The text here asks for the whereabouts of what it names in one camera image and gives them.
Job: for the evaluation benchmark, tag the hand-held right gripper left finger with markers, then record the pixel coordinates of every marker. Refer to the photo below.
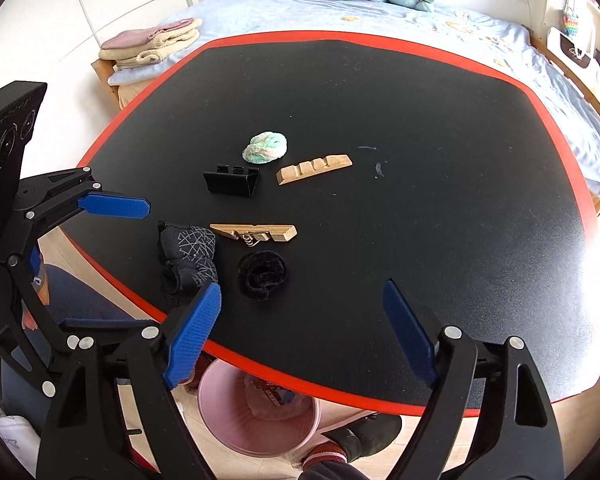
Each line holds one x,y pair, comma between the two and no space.
195,335

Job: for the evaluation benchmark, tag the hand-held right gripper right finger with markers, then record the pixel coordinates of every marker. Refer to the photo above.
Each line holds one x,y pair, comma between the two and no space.
409,332

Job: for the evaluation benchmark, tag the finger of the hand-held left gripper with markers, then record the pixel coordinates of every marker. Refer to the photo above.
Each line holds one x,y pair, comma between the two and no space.
114,206
35,355

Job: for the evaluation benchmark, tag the dark patterned sock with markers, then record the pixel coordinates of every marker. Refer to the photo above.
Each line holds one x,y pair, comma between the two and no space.
187,257

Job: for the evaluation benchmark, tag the white patterned cloth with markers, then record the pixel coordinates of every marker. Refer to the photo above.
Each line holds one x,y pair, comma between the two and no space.
2,427

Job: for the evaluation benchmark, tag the person's blue trouser leg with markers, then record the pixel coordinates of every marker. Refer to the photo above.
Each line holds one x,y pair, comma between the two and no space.
85,292

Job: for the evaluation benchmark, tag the black fluffy scrunchie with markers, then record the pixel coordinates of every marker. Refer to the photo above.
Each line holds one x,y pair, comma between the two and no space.
262,275

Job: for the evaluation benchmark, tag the pink waste bin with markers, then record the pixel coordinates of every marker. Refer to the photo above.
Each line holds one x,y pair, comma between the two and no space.
230,427

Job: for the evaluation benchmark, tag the person's black slipper foot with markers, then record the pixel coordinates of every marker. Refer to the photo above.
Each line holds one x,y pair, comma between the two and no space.
357,435

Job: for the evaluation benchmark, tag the wooden clothespin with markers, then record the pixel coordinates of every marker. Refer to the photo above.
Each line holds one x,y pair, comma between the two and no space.
252,232

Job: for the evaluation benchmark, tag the black binder clip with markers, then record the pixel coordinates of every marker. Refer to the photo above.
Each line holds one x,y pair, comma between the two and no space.
231,182

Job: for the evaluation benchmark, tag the pink folded towel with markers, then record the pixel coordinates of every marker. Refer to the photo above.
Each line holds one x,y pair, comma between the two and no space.
130,37

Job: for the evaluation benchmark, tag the green white fluffy scrunchie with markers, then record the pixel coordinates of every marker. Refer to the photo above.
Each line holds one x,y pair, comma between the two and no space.
265,147

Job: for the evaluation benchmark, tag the cream folded blanket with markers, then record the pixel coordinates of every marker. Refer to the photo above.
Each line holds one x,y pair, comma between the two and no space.
155,49

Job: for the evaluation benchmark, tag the notched wooden block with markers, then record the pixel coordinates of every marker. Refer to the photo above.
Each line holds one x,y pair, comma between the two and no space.
314,169

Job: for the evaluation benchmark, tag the bed with blue sheet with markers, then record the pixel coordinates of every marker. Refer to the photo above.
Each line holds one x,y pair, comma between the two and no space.
430,25

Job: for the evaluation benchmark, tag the white bag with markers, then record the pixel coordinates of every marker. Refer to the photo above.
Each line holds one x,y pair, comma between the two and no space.
577,54

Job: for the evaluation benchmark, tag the rainbow knitted bag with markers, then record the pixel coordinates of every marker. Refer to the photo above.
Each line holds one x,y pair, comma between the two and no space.
570,22

